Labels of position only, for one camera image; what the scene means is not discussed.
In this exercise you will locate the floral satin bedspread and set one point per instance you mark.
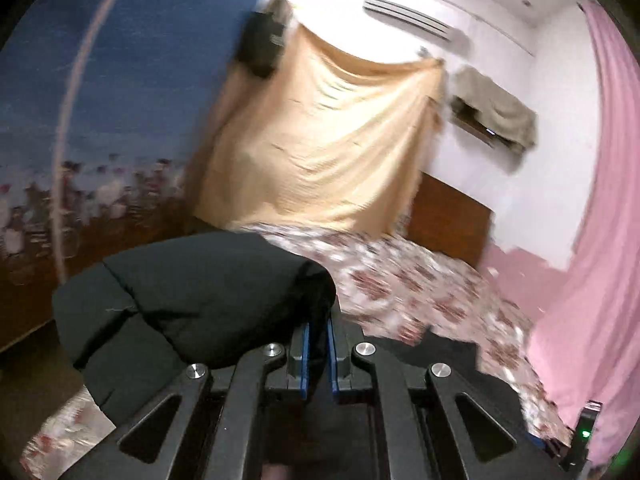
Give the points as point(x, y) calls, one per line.
point(425, 285)

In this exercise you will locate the grey-green cloth on shelf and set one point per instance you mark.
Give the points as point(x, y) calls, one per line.
point(495, 105)

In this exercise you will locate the white air conditioner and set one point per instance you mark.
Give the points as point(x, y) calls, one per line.
point(410, 12)

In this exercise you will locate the black garment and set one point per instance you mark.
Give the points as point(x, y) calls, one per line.
point(190, 300)

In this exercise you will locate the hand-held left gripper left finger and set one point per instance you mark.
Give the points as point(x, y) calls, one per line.
point(303, 360)

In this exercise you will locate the pink pillow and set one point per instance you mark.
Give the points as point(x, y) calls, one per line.
point(520, 275)

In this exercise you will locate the pink curtain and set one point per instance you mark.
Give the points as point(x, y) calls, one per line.
point(595, 235)

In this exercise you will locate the blue carpet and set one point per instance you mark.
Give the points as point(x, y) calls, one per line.
point(115, 110)

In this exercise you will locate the wooden wall shelf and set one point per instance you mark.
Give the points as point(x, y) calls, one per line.
point(475, 127)

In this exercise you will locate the wooden headboard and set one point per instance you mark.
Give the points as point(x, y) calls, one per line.
point(447, 217)

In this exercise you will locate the black hanging bag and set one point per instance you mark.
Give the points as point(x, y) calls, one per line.
point(262, 40)

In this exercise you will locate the beige hanging cloth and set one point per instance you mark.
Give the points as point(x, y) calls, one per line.
point(320, 145)

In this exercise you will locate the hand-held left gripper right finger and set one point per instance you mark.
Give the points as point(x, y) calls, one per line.
point(332, 360)

